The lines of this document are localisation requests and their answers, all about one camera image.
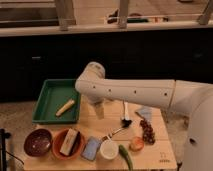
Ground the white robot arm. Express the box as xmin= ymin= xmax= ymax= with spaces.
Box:
xmin=75 ymin=62 xmax=213 ymax=171

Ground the beige block in bowl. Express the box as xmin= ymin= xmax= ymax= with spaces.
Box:
xmin=60 ymin=129 xmax=78 ymax=156

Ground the white cup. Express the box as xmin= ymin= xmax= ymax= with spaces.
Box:
xmin=100 ymin=140 xmax=119 ymax=160

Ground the orange bowl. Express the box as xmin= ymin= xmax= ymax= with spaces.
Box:
xmin=52 ymin=129 xmax=85 ymax=160

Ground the blue sponge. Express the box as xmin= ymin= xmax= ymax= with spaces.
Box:
xmin=81 ymin=137 xmax=101 ymax=161

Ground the grey cloth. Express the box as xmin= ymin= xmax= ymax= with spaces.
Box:
xmin=135 ymin=106 xmax=152 ymax=121

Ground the green cucumber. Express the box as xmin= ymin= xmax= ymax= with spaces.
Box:
xmin=119 ymin=145 xmax=133 ymax=171

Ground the green plastic tray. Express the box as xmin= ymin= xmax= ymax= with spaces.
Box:
xmin=32 ymin=79 xmax=81 ymax=124

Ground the orange fruit piece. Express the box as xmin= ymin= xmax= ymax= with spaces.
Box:
xmin=129 ymin=136 xmax=144 ymax=152

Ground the bunch of dark grapes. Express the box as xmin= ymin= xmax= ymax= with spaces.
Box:
xmin=140 ymin=120 xmax=155 ymax=145

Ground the dark purple bowl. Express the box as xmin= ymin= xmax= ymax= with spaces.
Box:
xmin=24 ymin=129 xmax=52 ymax=157

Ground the black stand at left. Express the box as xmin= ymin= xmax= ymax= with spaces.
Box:
xmin=0 ymin=129 xmax=11 ymax=171

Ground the white handled spoon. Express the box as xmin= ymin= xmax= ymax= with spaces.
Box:
xmin=122 ymin=101 xmax=130 ymax=121

